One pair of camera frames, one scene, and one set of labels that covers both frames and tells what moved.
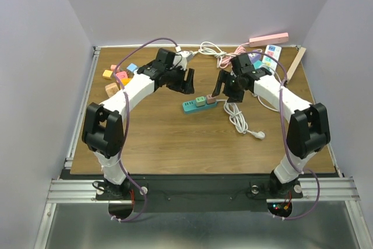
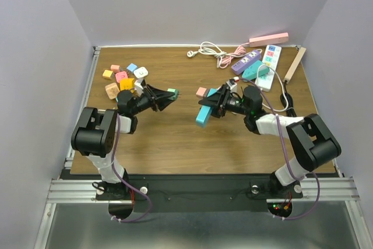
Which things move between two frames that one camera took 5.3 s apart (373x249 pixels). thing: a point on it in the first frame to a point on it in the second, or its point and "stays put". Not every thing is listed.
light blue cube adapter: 132,67 stays put
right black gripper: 223,77 to 217,101
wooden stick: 295,63 stays put
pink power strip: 268,39 stays put
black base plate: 200,193 stays put
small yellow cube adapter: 107,74 stays put
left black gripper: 187,87 to 157,97
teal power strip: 189,107 to 205,112
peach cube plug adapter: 111,88 stays put
